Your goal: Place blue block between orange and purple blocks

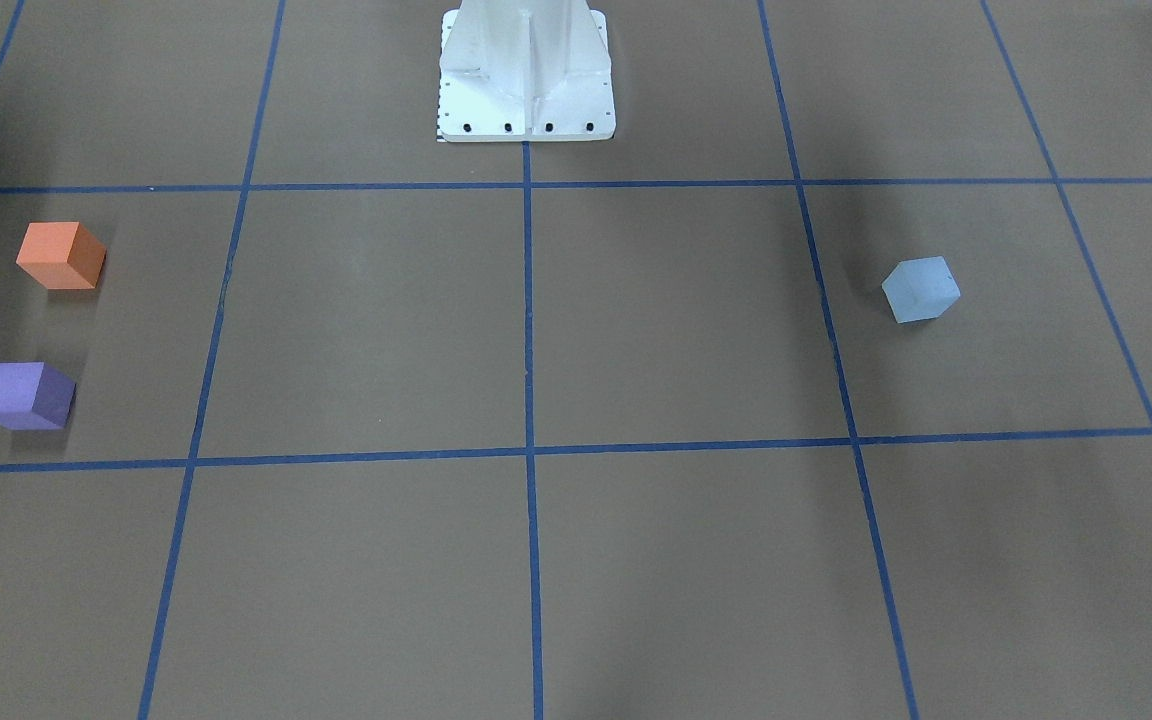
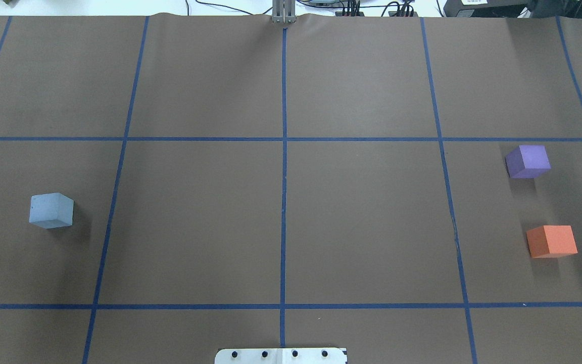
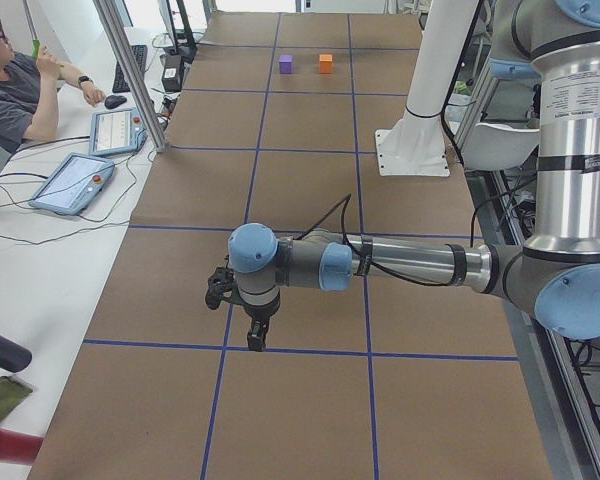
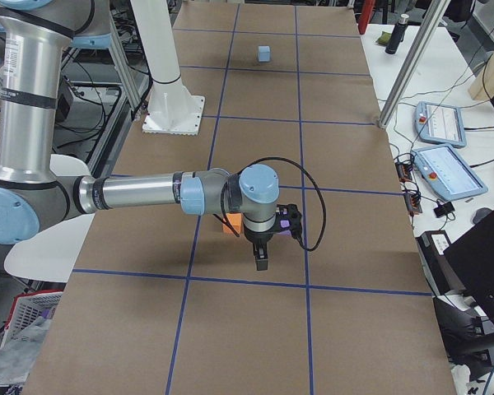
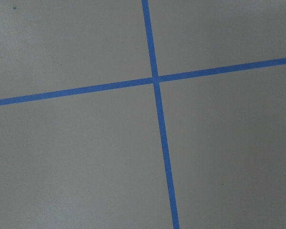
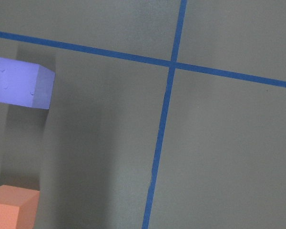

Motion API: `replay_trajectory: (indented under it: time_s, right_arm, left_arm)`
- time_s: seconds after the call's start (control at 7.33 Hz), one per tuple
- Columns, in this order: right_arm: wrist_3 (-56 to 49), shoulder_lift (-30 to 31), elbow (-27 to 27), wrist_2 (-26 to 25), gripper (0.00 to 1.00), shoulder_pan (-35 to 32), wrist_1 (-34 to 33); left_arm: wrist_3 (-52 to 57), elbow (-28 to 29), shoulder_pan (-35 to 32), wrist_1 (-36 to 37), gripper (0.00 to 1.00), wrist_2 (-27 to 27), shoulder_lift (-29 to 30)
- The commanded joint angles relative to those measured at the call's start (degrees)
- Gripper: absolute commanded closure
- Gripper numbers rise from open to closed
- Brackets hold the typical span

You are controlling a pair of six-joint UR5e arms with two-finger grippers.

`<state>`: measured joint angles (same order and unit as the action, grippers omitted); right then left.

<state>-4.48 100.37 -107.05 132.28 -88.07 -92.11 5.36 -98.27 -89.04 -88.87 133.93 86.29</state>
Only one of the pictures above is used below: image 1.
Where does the white camera mast pedestal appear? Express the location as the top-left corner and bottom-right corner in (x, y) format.
(435, 1), (617, 143)

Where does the orange foam block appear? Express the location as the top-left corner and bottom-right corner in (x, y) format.
(15, 222), (108, 291)

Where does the purple foam block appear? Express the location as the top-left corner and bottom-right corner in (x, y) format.
(0, 363), (76, 430)

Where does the light blue foam block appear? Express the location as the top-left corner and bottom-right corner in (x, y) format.
(881, 256), (961, 324)

